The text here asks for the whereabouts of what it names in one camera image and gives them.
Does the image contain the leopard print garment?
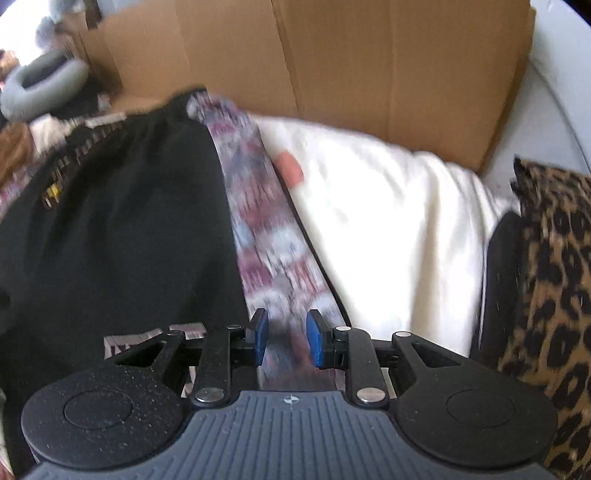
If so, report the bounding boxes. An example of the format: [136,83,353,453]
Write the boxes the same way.
[470,156,591,480]

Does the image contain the cream bear printed blanket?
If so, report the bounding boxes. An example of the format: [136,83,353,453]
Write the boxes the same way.
[28,113,523,359]

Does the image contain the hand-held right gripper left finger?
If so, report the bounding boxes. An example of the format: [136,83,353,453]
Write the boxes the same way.
[113,308,270,410]

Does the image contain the black drawstring shorts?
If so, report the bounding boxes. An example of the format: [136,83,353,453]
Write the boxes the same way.
[0,90,251,477]

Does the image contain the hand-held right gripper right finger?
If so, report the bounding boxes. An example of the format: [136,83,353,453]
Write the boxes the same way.
[305,309,465,408]

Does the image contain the long folded cardboard sheet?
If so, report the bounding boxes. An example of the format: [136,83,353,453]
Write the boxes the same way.
[78,0,537,177]

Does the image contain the purple floral patterned garment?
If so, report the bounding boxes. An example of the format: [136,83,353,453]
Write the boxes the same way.
[0,90,399,403]

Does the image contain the grey neck pillow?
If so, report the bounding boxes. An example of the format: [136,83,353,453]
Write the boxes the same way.
[0,48,92,122]

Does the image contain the brown garment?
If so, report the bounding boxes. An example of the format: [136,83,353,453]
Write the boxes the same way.
[0,124,36,186]

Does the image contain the dark cloth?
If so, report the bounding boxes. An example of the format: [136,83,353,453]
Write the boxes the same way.
[54,78,117,117]

